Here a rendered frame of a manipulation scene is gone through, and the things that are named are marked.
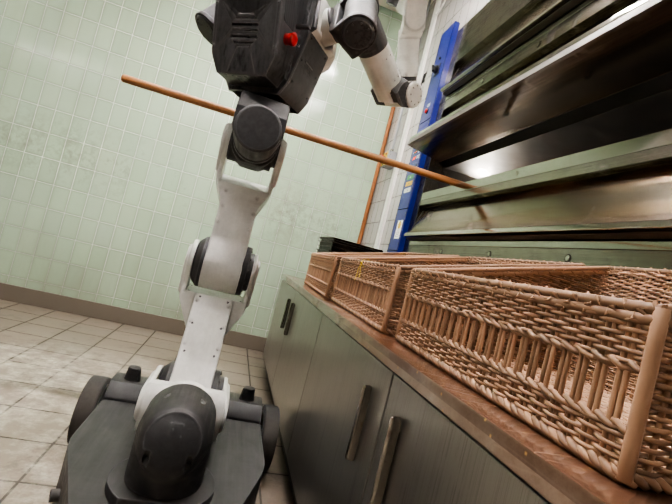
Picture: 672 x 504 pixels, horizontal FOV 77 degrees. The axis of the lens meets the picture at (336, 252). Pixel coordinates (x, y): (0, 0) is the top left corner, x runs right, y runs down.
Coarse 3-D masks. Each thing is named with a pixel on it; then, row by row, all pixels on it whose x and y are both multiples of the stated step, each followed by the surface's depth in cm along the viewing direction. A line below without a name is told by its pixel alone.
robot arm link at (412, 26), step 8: (408, 0) 120; (416, 0) 120; (424, 0) 121; (408, 8) 121; (416, 8) 121; (424, 8) 121; (408, 16) 122; (416, 16) 122; (424, 16) 122; (408, 24) 123; (416, 24) 123; (424, 24) 124; (400, 32) 127; (408, 32) 125; (416, 32) 125
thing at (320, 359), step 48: (288, 288) 214; (288, 336) 178; (336, 336) 110; (384, 336) 89; (288, 384) 153; (336, 384) 100; (384, 384) 74; (432, 384) 57; (288, 432) 134; (336, 432) 91; (384, 432) 69; (432, 432) 56; (480, 432) 46; (528, 432) 44; (336, 480) 84; (384, 480) 63; (432, 480) 53; (480, 480) 45; (528, 480) 38; (576, 480) 34
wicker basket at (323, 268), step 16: (320, 256) 177; (336, 256) 151; (352, 256) 153; (368, 256) 154; (384, 256) 155; (400, 256) 156; (416, 256) 158; (432, 256) 159; (448, 256) 160; (320, 272) 173; (336, 272) 152; (320, 288) 164
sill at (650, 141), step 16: (624, 144) 106; (640, 144) 101; (656, 144) 97; (560, 160) 127; (576, 160) 120; (592, 160) 114; (496, 176) 158; (512, 176) 148; (432, 192) 210; (448, 192) 193
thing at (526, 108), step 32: (608, 32) 100; (640, 32) 97; (544, 64) 121; (576, 64) 114; (608, 64) 110; (640, 64) 105; (512, 96) 140; (544, 96) 133; (576, 96) 127; (448, 128) 181; (480, 128) 170; (512, 128) 160
